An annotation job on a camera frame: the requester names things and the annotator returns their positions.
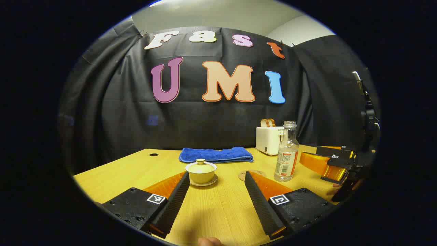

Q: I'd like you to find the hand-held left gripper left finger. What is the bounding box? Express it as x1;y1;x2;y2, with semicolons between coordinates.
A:
99;171;191;239

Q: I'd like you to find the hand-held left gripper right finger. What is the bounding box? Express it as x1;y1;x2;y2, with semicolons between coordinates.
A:
244;171;337;240

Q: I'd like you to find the clear water bottle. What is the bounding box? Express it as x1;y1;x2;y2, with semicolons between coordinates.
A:
274;121;300;182

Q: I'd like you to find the round cork coaster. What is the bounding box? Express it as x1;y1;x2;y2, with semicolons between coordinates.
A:
238;170;267;181

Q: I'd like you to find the yellow ceramic teacup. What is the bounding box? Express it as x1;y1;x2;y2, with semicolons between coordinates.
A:
187;169;217;185

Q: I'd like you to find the yellow teacup lid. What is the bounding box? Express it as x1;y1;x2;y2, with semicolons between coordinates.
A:
185;159;217;175

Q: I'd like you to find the yellow ceramic saucer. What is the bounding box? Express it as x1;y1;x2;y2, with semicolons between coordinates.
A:
189;174;218;187

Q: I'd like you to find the white toaster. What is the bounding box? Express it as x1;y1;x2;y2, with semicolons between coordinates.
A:
256;126;285;156

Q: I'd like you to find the blue folded towel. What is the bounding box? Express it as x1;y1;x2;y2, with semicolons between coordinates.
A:
179;147;254;163

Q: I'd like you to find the black backdrop cloth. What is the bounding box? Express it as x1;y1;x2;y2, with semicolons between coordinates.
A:
58;17;381;175

